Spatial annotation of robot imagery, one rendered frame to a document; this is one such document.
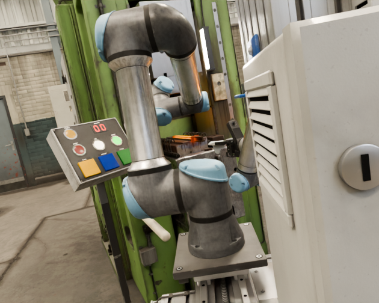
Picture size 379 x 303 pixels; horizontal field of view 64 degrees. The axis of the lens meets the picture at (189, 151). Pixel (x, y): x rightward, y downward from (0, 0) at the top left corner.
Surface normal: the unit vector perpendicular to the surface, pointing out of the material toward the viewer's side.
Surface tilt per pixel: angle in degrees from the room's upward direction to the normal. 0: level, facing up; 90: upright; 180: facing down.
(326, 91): 90
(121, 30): 85
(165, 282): 90
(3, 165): 90
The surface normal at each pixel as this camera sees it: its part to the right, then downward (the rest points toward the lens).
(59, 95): 0.19, 0.11
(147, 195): -0.07, 0.03
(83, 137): 0.56, -0.52
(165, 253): 0.40, 0.07
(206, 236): -0.40, -0.10
